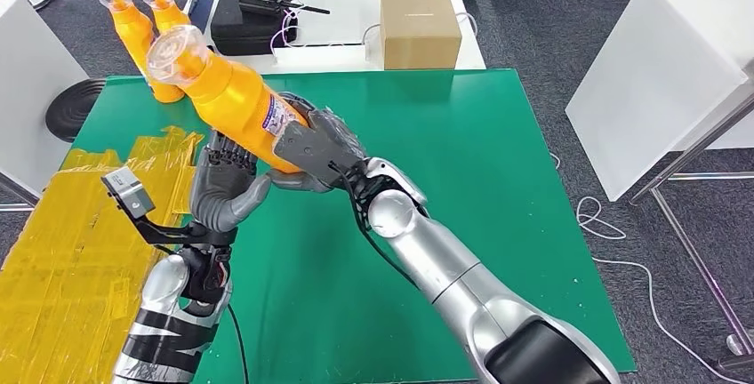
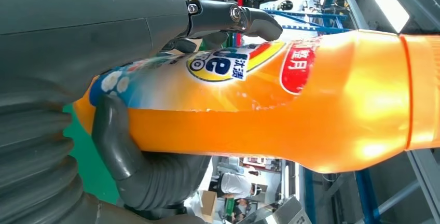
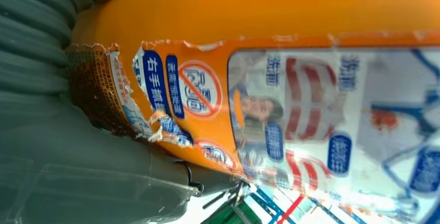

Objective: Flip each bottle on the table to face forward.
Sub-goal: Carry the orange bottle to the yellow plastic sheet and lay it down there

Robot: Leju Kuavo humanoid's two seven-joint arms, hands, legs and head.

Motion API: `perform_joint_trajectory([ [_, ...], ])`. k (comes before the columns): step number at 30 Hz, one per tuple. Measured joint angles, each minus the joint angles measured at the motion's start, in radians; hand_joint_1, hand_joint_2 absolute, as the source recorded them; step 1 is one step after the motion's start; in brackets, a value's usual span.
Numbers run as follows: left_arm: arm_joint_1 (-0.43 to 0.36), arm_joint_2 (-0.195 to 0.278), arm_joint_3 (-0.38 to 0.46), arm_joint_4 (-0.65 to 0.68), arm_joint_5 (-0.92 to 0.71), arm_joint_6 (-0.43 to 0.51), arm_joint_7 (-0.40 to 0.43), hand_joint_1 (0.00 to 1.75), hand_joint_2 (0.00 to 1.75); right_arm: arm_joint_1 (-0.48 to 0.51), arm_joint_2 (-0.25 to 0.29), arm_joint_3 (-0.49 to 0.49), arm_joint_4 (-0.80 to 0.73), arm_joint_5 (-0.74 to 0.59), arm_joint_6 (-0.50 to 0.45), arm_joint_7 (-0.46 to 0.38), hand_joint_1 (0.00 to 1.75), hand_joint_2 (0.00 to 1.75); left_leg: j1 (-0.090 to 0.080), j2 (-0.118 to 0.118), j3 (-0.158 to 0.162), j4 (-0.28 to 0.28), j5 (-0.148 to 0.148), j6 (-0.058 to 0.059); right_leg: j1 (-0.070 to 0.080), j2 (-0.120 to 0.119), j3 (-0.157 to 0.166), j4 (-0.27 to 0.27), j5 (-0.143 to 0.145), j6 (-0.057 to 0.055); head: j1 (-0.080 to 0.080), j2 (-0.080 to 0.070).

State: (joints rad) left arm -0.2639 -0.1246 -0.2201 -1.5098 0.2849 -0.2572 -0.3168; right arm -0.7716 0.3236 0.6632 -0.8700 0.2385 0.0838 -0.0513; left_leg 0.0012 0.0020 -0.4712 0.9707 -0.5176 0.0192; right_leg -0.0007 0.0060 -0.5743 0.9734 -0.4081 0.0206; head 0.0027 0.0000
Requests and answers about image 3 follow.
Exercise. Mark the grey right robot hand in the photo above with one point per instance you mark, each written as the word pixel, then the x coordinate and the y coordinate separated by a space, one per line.
pixel 68 181

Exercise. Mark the green plastic crate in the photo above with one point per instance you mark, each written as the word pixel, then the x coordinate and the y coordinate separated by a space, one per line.
pixel 237 217

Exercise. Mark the blue metal rack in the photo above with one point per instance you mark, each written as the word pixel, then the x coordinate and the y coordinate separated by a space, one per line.
pixel 263 200

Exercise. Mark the red post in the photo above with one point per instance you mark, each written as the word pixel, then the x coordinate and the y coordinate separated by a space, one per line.
pixel 290 209

